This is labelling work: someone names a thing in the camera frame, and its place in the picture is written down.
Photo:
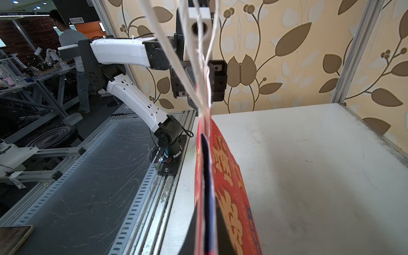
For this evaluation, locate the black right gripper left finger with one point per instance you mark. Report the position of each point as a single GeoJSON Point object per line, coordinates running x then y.
{"type": "Point", "coordinates": [189, 242]}

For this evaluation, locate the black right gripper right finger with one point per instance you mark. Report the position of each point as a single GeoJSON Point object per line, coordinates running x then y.
{"type": "Point", "coordinates": [225, 246]}

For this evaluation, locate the red paper bag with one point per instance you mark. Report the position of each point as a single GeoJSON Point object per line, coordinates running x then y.
{"type": "Point", "coordinates": [217, 174]}

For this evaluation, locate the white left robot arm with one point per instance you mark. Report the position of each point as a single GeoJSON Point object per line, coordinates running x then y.
{"type": "Point", "coordinates": [104, 59]}

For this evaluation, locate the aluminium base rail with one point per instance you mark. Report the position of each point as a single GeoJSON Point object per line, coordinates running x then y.
{"type": "Point", "coordinates": [143, 229]}

